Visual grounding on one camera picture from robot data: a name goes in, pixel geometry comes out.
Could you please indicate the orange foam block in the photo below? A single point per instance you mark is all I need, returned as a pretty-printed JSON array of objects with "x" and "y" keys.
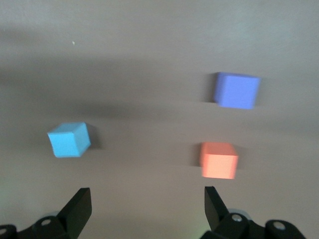
[{"x": 219, "y": 164}]

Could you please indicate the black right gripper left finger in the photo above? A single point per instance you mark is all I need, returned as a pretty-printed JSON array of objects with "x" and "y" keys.
[{"x": 72, "y": 219}]

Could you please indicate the brown table cover sheet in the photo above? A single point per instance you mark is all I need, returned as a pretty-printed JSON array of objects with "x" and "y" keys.
[{"x": 149, "y": 62}]

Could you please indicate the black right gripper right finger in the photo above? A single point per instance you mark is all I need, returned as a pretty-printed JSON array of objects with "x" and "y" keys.
[{"x": 224, "y": 224}]

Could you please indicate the purple foam block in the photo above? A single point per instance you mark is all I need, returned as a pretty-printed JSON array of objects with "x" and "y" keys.
[{"x": 235, "y": 92}]

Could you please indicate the light blue foam block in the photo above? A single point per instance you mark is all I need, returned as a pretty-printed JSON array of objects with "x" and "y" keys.
[{"x": 66, "y": 143}]

